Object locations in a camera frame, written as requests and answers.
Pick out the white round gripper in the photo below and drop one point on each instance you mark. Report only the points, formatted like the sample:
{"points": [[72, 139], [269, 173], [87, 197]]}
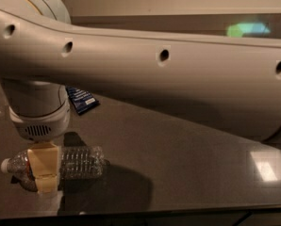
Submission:
{"points": [[41, 126]]}

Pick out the clear plastic water bottle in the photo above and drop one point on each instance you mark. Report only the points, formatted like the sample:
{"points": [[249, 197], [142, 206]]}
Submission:
{"points": [[75, 163]]}

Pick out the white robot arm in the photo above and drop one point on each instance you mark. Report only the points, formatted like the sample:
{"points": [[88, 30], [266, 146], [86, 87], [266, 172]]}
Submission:
{"points": [[224, 72]]}

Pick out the dark blue snack bar wrapper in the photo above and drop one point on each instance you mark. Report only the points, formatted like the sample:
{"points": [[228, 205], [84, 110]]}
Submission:
{"points": [[82, 100]]}

